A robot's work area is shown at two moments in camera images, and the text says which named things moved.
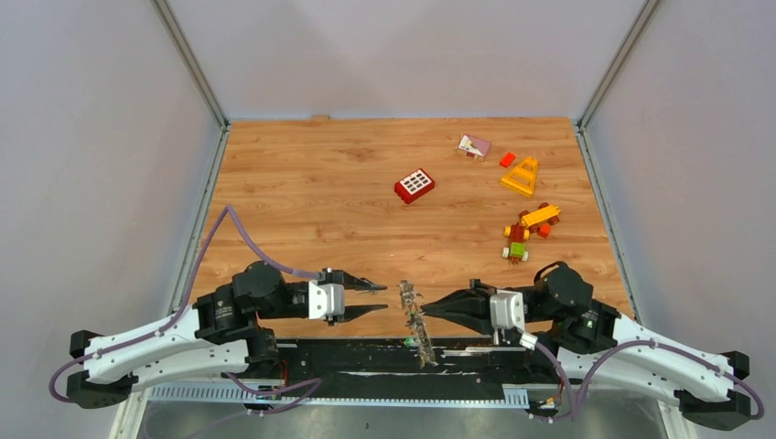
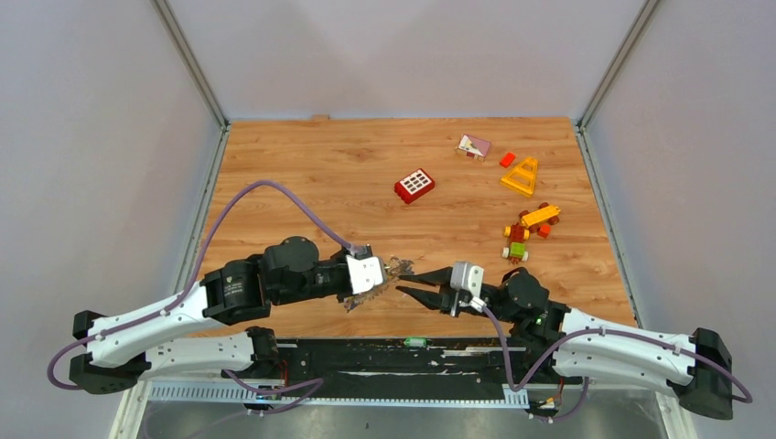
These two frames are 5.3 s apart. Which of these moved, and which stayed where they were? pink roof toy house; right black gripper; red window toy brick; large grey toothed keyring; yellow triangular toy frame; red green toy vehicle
Moved: right black gripper; large grey toothed keyring
Stayed: red green toy vehicle; pink roof toy house; red window toy brick; yellow triangular toy frame
